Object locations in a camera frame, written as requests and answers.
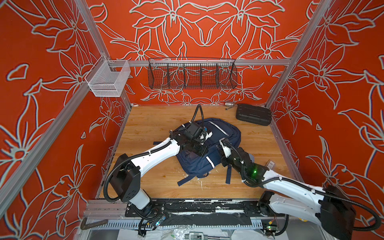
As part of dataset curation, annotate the black wire wall basket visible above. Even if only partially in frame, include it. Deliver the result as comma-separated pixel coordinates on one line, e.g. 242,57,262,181
148,57,239,90

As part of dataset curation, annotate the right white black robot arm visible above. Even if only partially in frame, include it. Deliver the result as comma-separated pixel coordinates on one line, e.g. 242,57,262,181
218,138,382,240

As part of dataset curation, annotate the dark metal hex key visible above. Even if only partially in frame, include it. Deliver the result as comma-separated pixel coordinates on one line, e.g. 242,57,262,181
80,218,109,231

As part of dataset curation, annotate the white wire mesh basket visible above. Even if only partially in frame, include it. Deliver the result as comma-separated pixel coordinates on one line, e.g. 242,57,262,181
85,55,131,97

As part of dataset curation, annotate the black plastic tool case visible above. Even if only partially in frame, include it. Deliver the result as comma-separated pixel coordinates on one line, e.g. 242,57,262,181
236,104,272,126

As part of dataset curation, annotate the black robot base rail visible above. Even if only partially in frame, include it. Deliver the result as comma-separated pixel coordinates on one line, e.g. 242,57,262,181
124,197,286,229

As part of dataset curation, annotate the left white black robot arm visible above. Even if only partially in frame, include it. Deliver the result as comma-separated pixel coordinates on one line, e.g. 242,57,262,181
103,105,212,211

